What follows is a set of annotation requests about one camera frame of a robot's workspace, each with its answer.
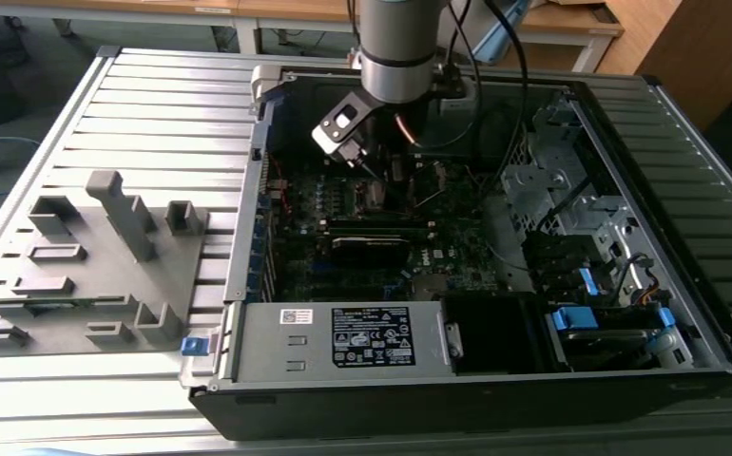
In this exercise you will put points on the grey parts rack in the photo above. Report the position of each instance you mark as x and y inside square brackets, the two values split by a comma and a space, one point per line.
[106, 280]

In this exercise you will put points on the black graphics card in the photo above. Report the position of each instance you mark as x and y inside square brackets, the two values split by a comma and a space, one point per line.
[372, 252]

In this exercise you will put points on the thin metal locking lever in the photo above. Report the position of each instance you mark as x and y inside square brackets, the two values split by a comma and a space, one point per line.
[431, 195]

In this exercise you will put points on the blue case latch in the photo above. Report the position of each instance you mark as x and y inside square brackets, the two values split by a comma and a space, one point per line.
[195, 347]

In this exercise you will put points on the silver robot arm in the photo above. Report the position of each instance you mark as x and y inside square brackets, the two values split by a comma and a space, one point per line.
[397, 47]

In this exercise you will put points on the CPU socket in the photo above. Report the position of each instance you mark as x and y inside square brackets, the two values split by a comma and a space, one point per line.
[356, 192]

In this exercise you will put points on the black open PC case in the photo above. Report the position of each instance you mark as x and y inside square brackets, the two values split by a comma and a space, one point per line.
[404, 408]

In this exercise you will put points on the green motherboard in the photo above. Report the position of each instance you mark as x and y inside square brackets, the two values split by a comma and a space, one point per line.
[461, 247]

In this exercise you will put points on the dark chipset heatsink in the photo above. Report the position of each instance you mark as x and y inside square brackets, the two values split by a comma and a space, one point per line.
[431, 286]

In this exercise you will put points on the metal disk bay cage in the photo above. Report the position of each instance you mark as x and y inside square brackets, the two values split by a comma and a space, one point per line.
[531, 180]

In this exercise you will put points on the grey power supply unit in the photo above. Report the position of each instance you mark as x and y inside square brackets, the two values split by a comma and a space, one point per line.
[314, 342]

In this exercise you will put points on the blue plastic clip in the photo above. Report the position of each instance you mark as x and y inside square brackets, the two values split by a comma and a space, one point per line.
[588, 281]

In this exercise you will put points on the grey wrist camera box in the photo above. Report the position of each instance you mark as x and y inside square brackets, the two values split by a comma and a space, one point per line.
[344, 121]

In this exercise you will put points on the blue disk carrier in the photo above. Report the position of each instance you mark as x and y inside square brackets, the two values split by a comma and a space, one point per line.
[575, 323]

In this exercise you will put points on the green RAM stick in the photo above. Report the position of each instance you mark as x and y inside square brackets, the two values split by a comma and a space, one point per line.
[81, 302]

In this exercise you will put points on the black fan shroud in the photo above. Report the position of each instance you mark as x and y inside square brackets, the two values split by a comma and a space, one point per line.
[492, 332]

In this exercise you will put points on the wooden desk white frame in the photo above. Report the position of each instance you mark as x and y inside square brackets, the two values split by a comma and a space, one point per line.
[150, 7]

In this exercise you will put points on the wooden cabinet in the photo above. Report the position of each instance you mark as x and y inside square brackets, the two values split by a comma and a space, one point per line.
[708, 47]

